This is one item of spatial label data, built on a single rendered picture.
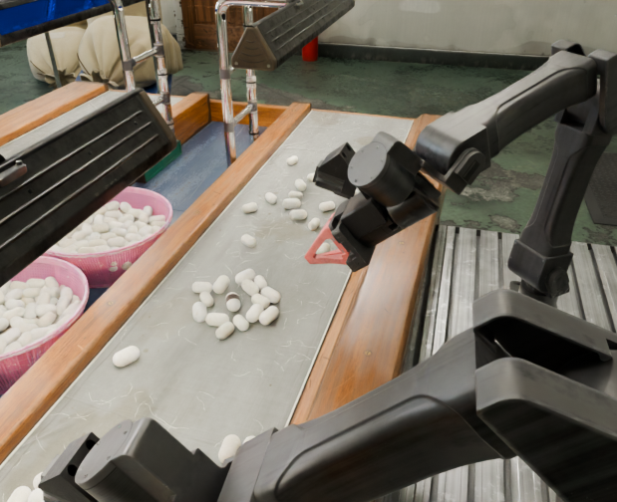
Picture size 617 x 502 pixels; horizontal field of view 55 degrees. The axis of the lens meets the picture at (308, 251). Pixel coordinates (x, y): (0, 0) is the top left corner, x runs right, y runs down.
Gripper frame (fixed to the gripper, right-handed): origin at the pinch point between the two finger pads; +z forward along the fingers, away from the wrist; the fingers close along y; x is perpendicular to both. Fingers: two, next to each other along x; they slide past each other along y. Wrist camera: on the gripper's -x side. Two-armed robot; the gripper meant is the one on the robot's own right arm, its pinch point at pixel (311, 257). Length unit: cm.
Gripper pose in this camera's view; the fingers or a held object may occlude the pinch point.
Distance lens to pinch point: 83.6
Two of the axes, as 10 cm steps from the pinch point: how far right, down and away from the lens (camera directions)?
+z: -7.3, 4.3, 5.2
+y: -2.8, 5.1, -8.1
